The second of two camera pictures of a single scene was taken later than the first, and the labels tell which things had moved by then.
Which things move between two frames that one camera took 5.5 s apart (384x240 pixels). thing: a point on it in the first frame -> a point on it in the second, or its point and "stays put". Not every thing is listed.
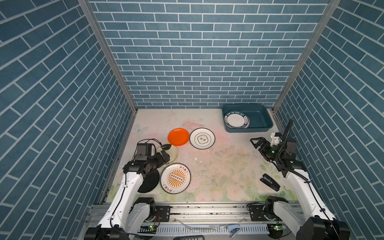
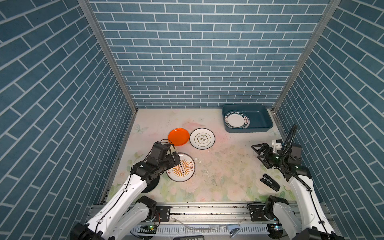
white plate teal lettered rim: x=237 y=119 stays put
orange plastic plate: x=178 y=136 stays put
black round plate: x=150 y=180 stays put
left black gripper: x=160 y=160 -> x=172 y=163
